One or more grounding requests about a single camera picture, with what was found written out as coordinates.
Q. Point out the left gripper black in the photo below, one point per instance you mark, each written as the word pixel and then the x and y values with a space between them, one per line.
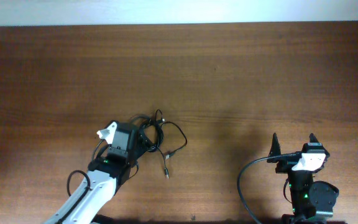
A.
pixel 140 150

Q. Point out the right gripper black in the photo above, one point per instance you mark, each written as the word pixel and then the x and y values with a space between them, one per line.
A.
pixel 285 165

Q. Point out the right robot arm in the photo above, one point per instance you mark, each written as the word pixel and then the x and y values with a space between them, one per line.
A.
pixel 312 201

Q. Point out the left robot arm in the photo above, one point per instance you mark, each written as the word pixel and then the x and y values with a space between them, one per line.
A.
pixel 110 167

